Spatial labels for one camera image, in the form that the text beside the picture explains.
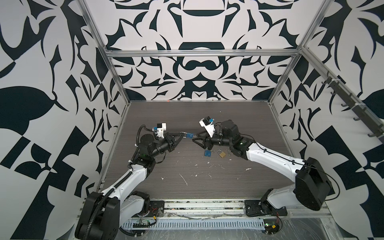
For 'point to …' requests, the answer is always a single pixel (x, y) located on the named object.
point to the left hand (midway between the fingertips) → (185, 132)
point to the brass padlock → (222, 154)
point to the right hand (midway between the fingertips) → (195, 137)
